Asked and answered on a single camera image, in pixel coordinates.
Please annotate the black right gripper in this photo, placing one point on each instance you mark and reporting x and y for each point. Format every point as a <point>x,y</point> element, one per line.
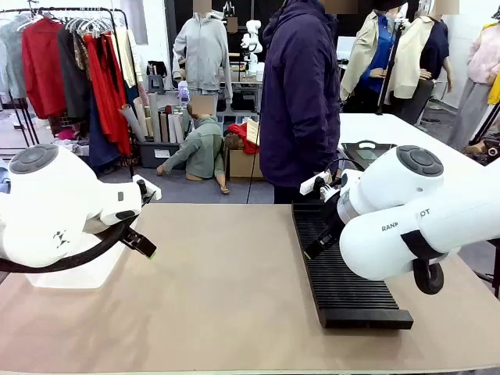
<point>335,216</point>

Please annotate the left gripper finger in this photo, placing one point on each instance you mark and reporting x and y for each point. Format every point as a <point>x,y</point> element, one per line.
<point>140,244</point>
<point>145,191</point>

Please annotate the black plastic tray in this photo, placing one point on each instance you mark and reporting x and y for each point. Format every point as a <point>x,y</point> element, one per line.
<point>363,152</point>

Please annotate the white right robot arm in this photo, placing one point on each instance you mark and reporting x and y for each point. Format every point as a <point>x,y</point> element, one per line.
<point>390,183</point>

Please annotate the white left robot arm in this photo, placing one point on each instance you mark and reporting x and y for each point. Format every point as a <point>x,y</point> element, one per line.
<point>51,203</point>

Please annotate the grey storage bin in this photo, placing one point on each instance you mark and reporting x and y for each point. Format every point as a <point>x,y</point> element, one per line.
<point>150,154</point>

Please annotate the navy garment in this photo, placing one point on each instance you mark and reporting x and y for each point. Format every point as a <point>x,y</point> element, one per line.
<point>99,148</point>

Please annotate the clear plastic box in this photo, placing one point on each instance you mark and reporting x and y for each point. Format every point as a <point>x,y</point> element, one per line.
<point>78,277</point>

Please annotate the white paper roll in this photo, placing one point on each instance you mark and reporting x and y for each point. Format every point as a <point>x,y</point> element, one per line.
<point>131,121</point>

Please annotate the torso mannequin in green hoodie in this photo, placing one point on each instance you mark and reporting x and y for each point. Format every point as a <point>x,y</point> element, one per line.
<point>203,148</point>

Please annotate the beige paper roll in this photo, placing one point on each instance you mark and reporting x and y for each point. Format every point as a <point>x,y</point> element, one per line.
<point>142,113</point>

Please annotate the black slotted PCB rack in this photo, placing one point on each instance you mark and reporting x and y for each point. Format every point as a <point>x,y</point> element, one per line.
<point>351,297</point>

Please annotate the cardboard box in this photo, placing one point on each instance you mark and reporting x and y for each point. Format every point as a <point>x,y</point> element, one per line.
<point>240,164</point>

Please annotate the red dress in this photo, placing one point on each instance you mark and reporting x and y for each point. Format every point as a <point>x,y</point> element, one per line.
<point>105,97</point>

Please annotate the purple bottle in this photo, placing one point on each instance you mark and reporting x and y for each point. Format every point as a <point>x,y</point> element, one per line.
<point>183,93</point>

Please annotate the red cloth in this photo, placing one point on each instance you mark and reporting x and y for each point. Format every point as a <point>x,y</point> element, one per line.
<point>240,133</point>

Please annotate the person in purple jacket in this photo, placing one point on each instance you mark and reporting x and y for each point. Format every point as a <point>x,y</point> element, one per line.
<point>297,97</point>

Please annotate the dark grey garment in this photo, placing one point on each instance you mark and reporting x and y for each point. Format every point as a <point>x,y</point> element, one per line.
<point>74,86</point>

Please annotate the cream garment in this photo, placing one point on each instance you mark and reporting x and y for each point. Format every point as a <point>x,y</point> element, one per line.
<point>125,58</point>

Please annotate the mannequin in grey hoodie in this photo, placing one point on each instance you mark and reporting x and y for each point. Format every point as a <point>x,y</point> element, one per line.
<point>201,51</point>

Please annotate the red shirt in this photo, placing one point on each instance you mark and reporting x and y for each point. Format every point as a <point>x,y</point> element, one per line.
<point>43,70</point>

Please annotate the black tripod pole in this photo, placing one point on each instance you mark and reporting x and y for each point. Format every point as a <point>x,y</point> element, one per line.
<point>390,66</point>

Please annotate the mannequin in beige jacket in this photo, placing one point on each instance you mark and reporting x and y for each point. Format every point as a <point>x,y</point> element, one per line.
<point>361,51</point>

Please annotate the white monitor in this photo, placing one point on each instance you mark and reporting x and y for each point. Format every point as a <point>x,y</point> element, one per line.
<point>344,47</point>

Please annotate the mannequin in cream jacket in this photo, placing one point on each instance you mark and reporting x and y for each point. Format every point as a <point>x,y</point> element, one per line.
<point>410,58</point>

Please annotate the light grey garment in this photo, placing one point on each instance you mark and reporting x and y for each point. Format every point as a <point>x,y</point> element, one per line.
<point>11,58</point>

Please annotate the black clothes rack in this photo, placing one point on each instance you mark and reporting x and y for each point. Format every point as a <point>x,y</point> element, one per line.
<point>58,10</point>

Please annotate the mannequin in pink top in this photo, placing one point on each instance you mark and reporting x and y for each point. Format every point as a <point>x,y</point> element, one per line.
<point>482,58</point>

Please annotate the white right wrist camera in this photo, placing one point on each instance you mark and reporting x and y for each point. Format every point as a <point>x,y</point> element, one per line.
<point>308,186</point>

